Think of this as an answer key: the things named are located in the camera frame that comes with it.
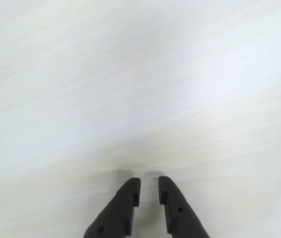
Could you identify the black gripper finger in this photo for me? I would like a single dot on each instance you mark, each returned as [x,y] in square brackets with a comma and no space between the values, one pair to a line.
[115,213]
[180,210]

